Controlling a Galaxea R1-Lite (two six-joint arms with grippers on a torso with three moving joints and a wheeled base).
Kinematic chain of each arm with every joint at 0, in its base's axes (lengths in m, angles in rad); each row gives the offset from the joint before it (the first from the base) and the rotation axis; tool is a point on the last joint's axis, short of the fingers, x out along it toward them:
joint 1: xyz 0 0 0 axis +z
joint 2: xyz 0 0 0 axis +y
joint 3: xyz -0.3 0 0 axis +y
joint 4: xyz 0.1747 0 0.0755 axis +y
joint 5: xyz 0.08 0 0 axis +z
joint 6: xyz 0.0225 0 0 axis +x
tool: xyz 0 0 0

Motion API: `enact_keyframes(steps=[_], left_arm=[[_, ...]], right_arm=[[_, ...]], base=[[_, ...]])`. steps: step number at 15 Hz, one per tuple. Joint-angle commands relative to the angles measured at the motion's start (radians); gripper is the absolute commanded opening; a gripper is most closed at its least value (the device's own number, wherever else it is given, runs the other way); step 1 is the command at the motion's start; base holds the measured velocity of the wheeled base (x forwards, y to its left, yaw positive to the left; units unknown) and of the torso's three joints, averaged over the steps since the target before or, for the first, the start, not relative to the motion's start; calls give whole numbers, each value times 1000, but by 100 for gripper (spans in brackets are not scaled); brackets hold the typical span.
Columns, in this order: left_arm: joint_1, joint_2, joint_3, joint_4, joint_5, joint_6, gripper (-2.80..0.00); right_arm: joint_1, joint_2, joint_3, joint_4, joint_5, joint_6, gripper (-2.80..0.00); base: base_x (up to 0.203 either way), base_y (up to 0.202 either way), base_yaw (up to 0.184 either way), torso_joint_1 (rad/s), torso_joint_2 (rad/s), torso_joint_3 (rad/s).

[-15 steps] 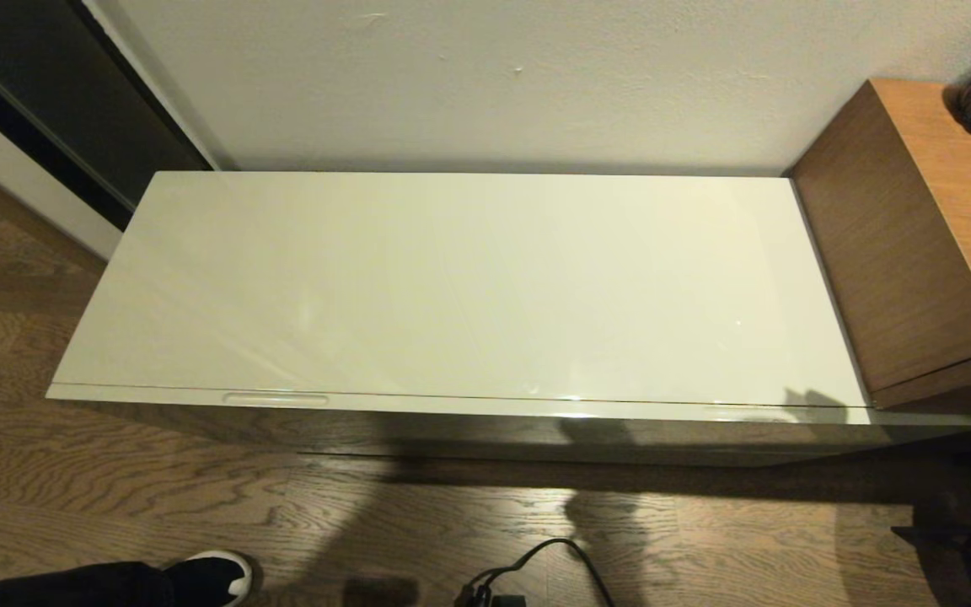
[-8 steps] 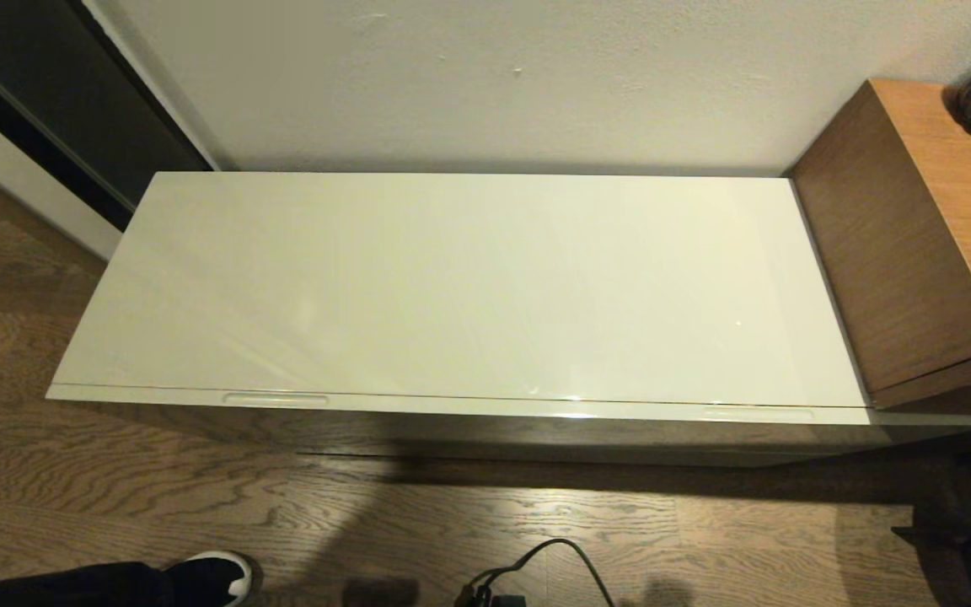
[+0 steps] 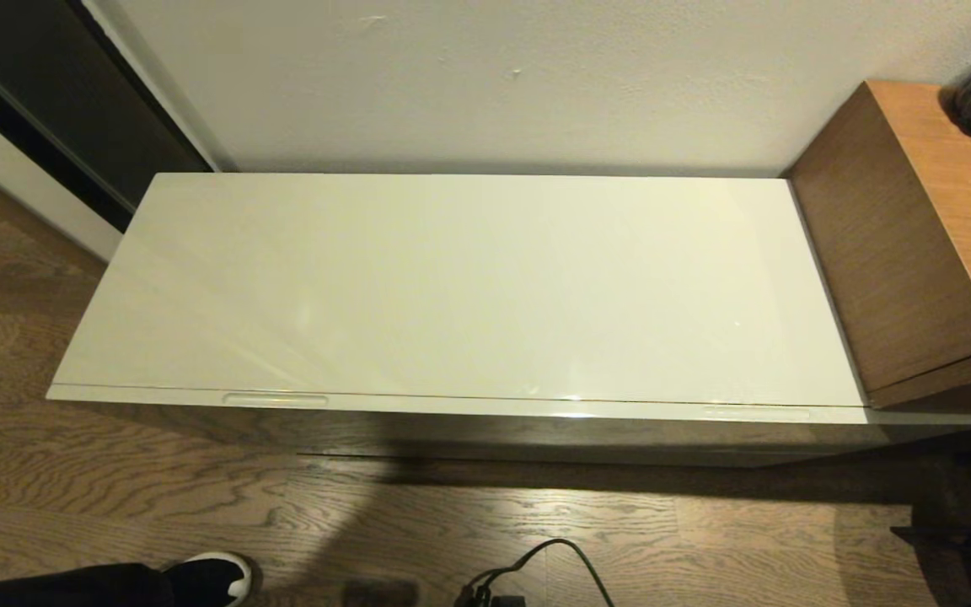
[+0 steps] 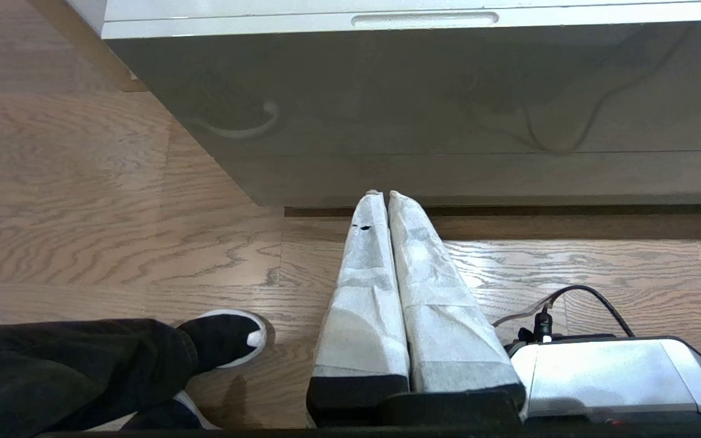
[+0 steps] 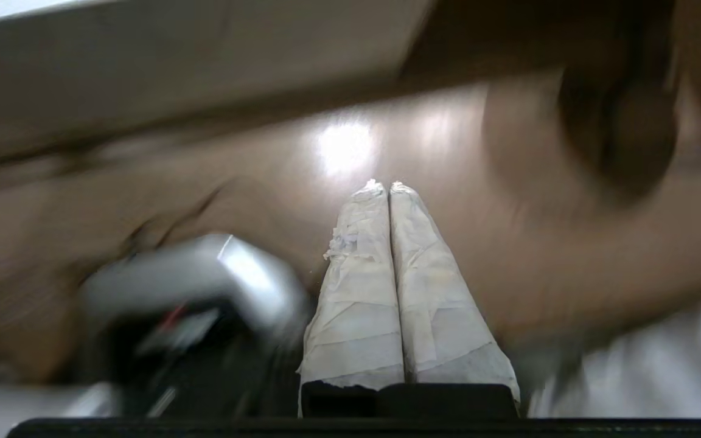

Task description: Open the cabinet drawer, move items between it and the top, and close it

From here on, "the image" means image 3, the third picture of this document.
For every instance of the beige drawer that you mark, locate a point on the beige drawer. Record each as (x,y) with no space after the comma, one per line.
(536,426)

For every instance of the dark door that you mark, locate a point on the dark door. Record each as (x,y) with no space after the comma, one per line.
(56,93)

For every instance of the brown wooden side cabinet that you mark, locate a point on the brown wooden side cabinet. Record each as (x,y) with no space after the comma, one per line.
(915,236)

